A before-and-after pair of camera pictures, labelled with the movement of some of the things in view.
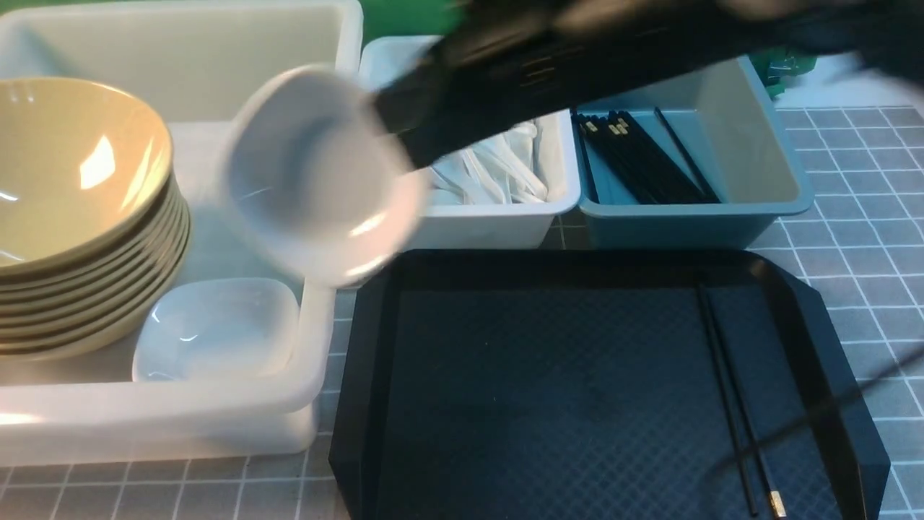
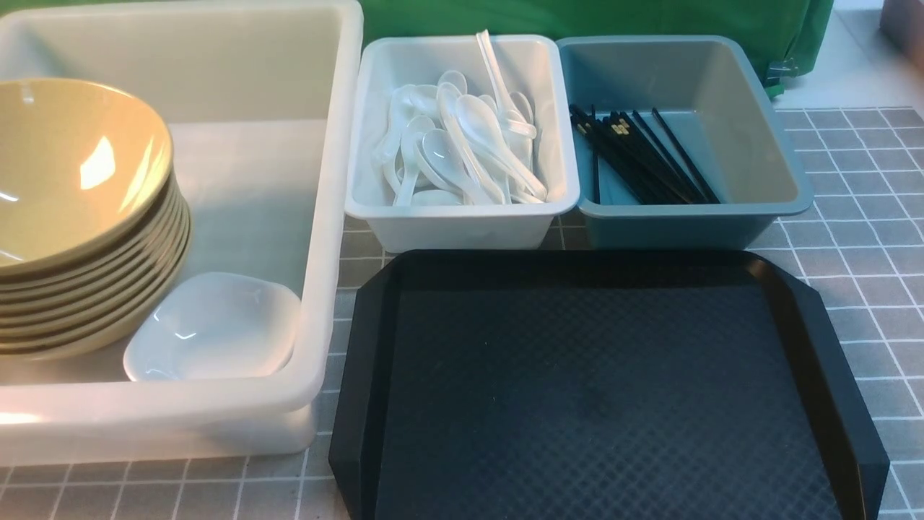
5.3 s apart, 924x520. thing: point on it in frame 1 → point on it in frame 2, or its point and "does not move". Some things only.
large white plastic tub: x=192 y=62 does not move
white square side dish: x=317 y=180 → x=206 y=326
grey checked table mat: x=860 y=242 does not move
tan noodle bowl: x=84 y=175 does not move
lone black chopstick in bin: x=703 y=184 does not move
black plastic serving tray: x=673 y=384 does not move
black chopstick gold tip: x=776 y=500 → x=639 y=118
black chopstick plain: x=727 y=401 → x=595 y=154
